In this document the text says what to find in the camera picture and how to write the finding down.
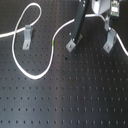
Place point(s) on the middle grey cable clip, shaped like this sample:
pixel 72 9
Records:
pixel 71 45

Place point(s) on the left grey cable clip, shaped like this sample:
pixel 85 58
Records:
pixel 27 37

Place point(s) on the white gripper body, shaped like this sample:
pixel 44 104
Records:
pixel 101 6

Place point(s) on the right grey cable clip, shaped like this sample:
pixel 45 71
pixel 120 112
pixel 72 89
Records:
pixel 111 39

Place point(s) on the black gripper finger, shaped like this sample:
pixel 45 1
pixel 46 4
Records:
pixel 79 19

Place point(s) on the grey cable clip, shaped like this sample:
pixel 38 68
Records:
pixel 71 45
pixel 111 39
pixel 27 37

